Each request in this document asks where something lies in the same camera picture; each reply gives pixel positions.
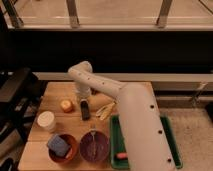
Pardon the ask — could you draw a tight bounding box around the black eraser block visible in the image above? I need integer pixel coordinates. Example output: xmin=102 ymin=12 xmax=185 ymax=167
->
xmin=80 ymin=101 xmax=90 ymax=120

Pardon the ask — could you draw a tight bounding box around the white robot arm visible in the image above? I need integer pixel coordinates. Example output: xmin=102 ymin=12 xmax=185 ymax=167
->
xmin=68 ymin=61 xmax=176 ymax=171

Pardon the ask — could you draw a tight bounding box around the orange apple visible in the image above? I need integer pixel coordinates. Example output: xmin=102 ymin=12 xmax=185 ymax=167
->
xmin=60 ymin=100 xmax=74 ymax=113

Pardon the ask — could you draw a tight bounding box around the banana peel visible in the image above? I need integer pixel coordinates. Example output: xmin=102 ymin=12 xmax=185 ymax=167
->
xmin=95 ymin=102 xmax=116 ymax=121

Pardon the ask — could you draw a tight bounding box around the metal fork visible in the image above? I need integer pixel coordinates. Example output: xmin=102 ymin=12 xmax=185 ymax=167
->
xmin=91 ymin=129 xmax=97 ymax=158

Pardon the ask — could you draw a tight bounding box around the white lidded cup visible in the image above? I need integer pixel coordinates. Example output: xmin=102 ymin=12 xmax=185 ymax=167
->
xmin=37 ymin=111 xmax=56 ymax=132

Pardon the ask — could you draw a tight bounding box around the blue sponge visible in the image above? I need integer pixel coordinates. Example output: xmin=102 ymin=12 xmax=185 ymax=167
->
xmin=47 ymin=134 xmax=70 ymax=157

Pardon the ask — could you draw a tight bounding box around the red-brown bowl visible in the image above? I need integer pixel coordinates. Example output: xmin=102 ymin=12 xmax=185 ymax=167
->
xmin=47 ymin=134 xmax=78 ymax=164

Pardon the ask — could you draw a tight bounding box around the purple bowl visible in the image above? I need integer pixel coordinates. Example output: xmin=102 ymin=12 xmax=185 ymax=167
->
xmin=79 ymin=131 xmax=110 ymax=163

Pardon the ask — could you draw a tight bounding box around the black equipment stand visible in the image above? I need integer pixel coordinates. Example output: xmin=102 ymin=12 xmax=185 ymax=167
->
xmin=0 ymin=67 xmax=46 ymax=171

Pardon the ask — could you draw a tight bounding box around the green plastic tray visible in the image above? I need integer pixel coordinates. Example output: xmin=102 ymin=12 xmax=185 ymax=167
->
xmin=110 ymin=115 xmax=183 ymax=170

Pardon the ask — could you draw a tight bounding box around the orange carrot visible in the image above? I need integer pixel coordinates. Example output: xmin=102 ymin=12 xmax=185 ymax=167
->
xmin=115 ymin=152 xmax=128 ymax=160

